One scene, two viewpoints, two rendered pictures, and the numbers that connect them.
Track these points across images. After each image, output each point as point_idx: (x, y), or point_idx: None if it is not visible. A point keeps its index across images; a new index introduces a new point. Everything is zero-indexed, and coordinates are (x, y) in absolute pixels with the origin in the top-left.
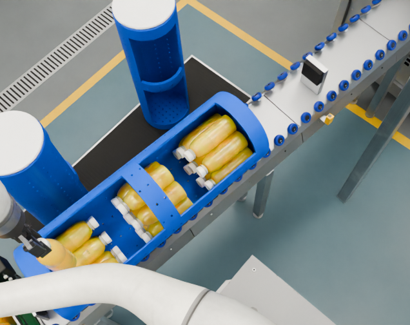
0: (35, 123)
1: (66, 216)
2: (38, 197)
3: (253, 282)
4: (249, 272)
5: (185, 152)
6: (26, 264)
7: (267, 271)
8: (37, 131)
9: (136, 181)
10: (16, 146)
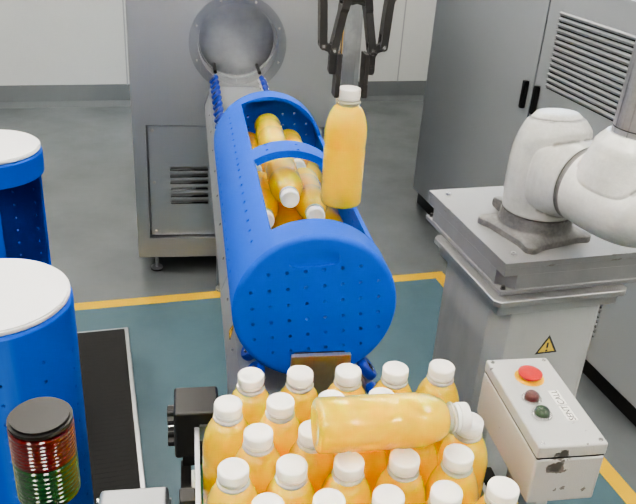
0: (9, 260)
1: (261, 201)
2: (74, 415)
3: (462, 199)
4: (448, 197)
5: None
6: (303, 230)
7: (457, 190)
8: (27, 263)
9: (281, 147)
10: (17, 287)
